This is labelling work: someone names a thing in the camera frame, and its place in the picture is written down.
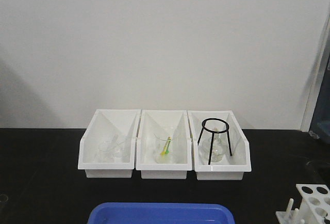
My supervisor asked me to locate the white test tube rack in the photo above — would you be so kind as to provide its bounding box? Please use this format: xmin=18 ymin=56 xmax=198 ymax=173
xmin=275 ymin=184 xmax=329 ymax=224

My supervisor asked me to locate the glass beaker with droppers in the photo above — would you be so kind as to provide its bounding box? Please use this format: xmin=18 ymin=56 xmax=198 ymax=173
xmin=154 ymin=134 xmax=177 ymax=164

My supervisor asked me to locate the white bin middle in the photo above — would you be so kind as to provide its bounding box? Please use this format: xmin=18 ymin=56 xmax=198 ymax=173
xmin=136 ymin=109 xmax=192 ymax=180

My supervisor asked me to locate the white bin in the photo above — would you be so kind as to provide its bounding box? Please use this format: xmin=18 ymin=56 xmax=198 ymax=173
xmin=78 ymin=109 xmax=141 ymax=178
xmin=188 ymin=110 xmax=252 ymax=181
xmin=136 ymin=109 xmax=192 ymax=180

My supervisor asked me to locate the green yellow dropper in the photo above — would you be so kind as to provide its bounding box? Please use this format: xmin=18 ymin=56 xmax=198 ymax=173
xmin=160 ymin=136 xmax=172 ymax=156

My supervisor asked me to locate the glassware in left bin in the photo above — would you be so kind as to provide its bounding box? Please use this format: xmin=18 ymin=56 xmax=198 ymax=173
xmin=96 ymin=134 xmax=129 ymax=162

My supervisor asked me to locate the glass flask under tripod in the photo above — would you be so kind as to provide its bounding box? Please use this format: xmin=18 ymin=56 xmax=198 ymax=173
xmin=201 ymin=134 xmax=226 ymax=164

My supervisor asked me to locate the white bin left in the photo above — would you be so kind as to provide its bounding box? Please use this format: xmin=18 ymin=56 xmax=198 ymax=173
xmin=78 ymin=109 xmax=141 ymax=178

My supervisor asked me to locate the white bin right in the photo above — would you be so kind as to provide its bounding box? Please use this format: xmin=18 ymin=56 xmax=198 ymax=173
xmin=188 ymin=110 xmax=252 ymax=181

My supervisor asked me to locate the blue plastic tray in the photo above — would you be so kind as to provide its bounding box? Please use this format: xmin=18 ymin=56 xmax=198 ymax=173
xmin=88 ymin=202 xmax=235 ymax=223

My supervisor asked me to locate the black wire tripod stand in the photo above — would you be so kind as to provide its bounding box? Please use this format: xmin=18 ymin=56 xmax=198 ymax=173
xmin=197 ymin=118 xmax=233 ymax=165

